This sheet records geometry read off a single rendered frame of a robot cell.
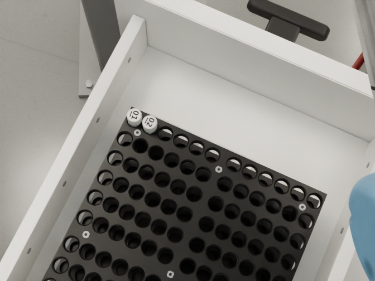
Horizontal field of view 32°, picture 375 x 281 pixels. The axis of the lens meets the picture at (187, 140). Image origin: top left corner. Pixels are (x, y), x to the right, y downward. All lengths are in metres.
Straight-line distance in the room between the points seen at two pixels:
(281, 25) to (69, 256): 0.26
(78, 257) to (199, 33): 0.21
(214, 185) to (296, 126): 0.13
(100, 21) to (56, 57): 0.32
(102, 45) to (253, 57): 0.84
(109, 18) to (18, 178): 0.44
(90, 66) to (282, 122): 0.96
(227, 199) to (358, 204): 0.23
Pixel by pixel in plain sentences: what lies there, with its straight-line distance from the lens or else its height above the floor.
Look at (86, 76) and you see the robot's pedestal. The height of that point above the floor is 0.02.
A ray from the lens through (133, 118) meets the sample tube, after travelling 0.53.
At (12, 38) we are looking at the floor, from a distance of 1.60.
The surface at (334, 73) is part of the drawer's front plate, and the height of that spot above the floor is 0.93.
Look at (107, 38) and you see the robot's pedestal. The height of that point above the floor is 0.21.
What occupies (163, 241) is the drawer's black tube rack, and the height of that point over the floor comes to 0.90.
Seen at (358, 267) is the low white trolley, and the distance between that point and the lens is 0.68.
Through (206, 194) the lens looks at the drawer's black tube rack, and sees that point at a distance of 0.53.
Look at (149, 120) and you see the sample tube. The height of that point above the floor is 0.91.
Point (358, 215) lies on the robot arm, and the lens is 0.32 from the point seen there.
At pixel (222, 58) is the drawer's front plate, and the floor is 0.88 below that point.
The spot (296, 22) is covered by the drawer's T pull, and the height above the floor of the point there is 0.91.
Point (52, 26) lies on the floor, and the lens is 1.60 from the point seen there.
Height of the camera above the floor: 1.42
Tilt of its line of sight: 74 degrees down
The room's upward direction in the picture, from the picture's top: 4 degrees clockwise
